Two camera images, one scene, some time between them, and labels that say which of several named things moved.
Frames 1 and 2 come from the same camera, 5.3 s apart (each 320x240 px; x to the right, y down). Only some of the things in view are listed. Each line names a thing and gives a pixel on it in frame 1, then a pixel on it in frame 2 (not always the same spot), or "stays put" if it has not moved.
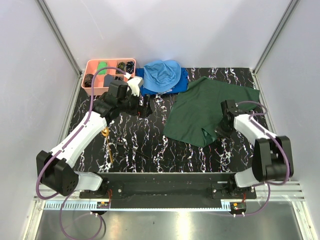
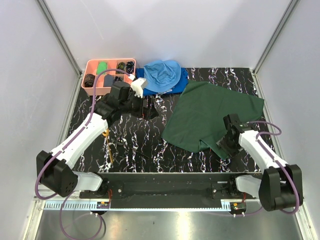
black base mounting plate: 164,190 stays put
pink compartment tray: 103,77 stays put
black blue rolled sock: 130,65 stays put
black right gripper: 219,131 → 229,152
